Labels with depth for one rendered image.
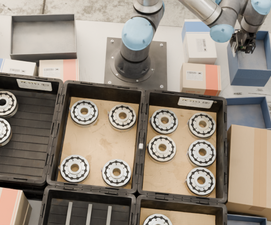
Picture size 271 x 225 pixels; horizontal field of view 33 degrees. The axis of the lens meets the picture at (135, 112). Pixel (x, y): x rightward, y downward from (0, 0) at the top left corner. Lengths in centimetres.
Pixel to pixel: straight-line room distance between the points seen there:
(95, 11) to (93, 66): 111
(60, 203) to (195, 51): 85
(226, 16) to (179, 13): 151
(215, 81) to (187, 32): 26
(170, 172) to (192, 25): 70
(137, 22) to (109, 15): 126
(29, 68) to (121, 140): 49
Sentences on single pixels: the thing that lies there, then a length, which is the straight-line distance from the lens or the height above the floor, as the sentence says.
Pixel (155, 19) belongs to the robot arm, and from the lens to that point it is 184.
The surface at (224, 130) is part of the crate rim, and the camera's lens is 166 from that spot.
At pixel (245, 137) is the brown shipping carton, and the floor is 86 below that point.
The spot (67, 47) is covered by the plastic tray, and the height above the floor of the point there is 75.
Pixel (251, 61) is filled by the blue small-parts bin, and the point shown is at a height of 77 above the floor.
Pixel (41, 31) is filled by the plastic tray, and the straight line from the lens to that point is 204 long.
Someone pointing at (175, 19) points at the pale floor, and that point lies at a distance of 306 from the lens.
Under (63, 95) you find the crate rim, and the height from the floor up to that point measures 92.
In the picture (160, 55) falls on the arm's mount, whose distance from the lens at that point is 199.
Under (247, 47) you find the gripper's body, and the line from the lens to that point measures 184.
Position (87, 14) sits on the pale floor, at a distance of 304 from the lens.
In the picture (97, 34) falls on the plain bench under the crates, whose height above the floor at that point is 70.
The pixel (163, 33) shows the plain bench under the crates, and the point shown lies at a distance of 211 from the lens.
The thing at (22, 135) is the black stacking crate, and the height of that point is 83.
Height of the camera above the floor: 239
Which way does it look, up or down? 63 degrees down
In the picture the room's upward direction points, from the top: 9 degrees clockwise
